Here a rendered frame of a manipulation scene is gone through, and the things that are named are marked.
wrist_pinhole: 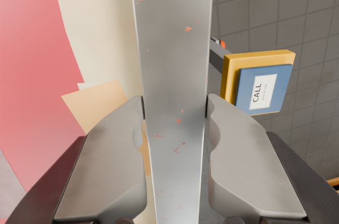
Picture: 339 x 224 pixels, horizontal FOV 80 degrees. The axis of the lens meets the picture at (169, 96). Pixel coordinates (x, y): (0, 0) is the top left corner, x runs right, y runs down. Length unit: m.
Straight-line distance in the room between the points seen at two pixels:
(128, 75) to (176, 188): 0.09
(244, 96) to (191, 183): 0.26
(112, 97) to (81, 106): 0.03
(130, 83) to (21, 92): 0.09
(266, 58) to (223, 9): 1.01
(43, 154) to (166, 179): 0.12
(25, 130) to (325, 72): 1.98
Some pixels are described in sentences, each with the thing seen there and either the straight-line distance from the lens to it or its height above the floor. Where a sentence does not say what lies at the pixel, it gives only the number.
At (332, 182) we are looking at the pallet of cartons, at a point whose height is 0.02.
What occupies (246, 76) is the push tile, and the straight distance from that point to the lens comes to 0.38.
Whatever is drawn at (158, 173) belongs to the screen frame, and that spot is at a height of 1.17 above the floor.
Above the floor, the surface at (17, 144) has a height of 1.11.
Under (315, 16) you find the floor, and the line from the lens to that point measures 1.77.
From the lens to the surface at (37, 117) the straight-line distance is 0.20.
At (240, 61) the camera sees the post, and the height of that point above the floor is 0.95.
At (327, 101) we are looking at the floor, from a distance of 2.23.
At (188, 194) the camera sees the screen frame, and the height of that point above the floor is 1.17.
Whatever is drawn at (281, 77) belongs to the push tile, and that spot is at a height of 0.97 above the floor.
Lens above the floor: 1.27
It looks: 60 degrees down
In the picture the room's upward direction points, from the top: 160 degrees clockwise
